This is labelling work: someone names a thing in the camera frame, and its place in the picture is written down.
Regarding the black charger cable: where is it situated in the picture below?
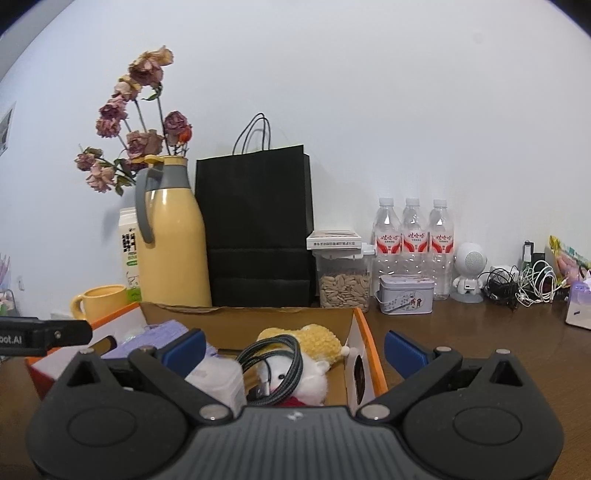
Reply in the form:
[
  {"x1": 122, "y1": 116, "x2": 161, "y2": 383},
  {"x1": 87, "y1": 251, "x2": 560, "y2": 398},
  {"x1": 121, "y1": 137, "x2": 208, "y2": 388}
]
[{"x1": 480, "y1": 265, "x2": 522, "y2": 311}]

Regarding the clear water bottle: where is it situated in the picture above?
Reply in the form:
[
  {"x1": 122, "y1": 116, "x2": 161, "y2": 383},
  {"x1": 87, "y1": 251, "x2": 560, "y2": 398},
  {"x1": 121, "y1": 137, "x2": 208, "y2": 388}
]
[
  {"x1": 428, "y1": 199, "x2": 455, "y2": 300},
  {"x1": 372, "y1": 198, "x2": 403, "y2": 278},
  {"x1": 402, "y1": 198, "x2": 430, "y2": 276}
]

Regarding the grey tin box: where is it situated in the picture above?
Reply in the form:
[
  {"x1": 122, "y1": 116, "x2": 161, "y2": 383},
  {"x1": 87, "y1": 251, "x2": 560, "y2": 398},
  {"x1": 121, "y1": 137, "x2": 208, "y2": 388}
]
[{"x1": 373, "y1": 274, "x2": 435, "y2": 315}]

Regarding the small black device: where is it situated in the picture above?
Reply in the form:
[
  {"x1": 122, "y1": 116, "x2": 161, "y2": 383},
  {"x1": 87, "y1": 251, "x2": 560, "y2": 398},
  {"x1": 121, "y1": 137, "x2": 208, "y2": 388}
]
[{"x1": 522, "y1": 240, "x2": 548, "y2": 278}]

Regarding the purple cloth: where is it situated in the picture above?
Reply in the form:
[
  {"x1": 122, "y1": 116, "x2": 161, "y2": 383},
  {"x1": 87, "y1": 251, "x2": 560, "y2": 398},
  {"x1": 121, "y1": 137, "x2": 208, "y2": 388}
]
[{"x1": 100, "y1": 319, "x2": 218, "y2": 370}]

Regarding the yellow thermos jug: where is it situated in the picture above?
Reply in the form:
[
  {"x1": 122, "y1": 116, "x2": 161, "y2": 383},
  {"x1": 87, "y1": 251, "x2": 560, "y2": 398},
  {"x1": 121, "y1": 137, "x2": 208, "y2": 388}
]
[{"x1": 135, "y1": 155, "x2": 213, "y2": 308}]

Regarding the black paper bag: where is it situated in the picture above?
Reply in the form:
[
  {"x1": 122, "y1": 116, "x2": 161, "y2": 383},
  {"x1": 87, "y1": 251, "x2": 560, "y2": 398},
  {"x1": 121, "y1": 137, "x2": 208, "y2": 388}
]
[{"x1": 195, "y1": 113, "x2": 317, "y2": 308}]

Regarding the white milk carton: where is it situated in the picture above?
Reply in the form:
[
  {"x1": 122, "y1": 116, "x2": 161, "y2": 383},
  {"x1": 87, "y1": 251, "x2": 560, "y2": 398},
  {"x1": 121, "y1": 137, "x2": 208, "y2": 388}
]
[{"x1": 119, "y1": 207, "x2": 143, "y2": 303}]

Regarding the red cardboard box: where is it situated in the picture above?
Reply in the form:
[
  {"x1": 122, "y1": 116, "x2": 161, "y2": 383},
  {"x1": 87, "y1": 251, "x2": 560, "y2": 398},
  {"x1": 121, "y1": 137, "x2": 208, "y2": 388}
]
[{"x1": 25, "y1": 301, "x2": 389, "y2": 414}]

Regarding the clear cotton swab box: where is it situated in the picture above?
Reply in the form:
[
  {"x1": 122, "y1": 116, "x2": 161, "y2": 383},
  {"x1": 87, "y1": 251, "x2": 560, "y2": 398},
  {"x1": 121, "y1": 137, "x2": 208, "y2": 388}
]
[{"x1": 185, "y1": 355, "x2": 247, "y2": 414}]

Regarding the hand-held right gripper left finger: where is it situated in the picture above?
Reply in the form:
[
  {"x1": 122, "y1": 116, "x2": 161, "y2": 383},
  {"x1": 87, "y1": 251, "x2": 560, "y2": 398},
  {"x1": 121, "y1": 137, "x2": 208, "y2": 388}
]
[{"x1": 58, "y1": 329, "x2": 232, "y2": 424}]

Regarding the clear seed container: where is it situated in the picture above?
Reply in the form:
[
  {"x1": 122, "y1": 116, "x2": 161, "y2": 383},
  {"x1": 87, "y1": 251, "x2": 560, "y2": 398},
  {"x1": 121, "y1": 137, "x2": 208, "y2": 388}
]
[{"x1": 315, "y1": 244, "x2": 376, "y2": 313}]

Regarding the white robot speaker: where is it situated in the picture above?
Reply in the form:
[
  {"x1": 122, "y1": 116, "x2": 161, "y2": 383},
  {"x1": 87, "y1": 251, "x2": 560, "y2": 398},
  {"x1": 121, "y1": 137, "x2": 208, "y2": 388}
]
[{"x1": 450, "y1": 241, "x2": 488, "y2": 303}]

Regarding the white cable bundle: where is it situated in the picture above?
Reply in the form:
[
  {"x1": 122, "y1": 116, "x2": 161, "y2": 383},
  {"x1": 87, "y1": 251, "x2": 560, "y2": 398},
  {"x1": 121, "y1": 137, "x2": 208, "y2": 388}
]
[{"x1": 517, "y1": 261, "x2": 561, "y2": 305}]

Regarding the yellow snack bag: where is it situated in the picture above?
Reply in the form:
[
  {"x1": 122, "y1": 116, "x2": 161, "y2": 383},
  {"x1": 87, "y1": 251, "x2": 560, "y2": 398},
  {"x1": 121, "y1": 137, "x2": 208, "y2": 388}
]
[{"x1": 549, "y1": 235, "x2": 591, "y2": 282}]

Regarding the wire storage rack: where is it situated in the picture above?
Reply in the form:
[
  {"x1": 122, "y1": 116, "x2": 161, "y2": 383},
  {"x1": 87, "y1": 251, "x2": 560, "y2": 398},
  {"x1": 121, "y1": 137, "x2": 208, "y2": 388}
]
[{"x1": 0, "y1": 286, "x2": 19, "y2": 318}]

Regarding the black braided cable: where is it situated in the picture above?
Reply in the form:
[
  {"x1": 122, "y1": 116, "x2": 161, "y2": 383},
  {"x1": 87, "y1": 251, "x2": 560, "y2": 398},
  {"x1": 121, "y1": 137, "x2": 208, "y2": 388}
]
[{"x1": 235, "y1": 335, "x2": 305, "y2": 407}]

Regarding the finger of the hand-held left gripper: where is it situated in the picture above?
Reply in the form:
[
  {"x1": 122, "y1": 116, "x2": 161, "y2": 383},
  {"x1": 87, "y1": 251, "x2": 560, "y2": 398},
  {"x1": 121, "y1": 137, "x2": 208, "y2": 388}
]
[
  {"x1": 42, "y1": 318, "x2": 93, "y2": 352},
  {"x1": 89, "y1": 335, "x2": 119, "y2": 360}
]

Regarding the dried rose bouquet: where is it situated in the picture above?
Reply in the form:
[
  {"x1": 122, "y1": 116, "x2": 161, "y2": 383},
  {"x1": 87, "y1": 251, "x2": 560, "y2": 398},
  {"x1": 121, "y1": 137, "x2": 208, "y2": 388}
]
[{"x1": 75, "y1": 45, "x2": 193, "y2": 197}]

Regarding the purple tissue pack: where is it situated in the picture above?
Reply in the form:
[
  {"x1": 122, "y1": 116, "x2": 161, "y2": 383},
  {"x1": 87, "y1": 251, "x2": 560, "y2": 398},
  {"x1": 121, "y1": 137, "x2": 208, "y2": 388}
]
[{"x1": 566, "y1": 272, "x2": 591, "y2": 330}]

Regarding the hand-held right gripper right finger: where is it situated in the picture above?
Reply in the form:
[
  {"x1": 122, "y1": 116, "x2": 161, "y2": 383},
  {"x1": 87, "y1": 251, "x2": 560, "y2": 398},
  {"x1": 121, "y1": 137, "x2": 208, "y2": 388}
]
[{"x1": 358, "y1": 329, "x2": 526, "y2": 424}]

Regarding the yellow plush toy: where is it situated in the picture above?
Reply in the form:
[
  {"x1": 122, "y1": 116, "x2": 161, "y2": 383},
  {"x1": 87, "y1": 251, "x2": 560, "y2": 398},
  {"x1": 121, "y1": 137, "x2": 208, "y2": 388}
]
[{"x1": 256, "y1": 324, "x2": 352, "y2": 407}]

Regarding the flat white box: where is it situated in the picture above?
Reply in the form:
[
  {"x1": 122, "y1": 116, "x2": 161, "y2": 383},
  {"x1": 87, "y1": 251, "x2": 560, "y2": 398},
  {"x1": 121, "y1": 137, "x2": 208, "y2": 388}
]
[{"x1": 306, "y1": 229, "x2": 362, "y2": 251}]

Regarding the wall poster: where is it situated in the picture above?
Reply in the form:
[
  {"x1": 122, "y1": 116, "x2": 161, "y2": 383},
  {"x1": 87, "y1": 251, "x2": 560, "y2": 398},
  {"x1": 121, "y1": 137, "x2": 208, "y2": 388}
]
[{"x1": 0, "y1": 104, "x2": 17, "y2": 158}]

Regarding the yellow mug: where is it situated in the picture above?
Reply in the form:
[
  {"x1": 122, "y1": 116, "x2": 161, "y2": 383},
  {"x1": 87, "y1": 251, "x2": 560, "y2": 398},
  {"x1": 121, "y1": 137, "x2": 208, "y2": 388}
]
[{"x1": 70, "y1": 285, "x2": 130, "y2": 321}]

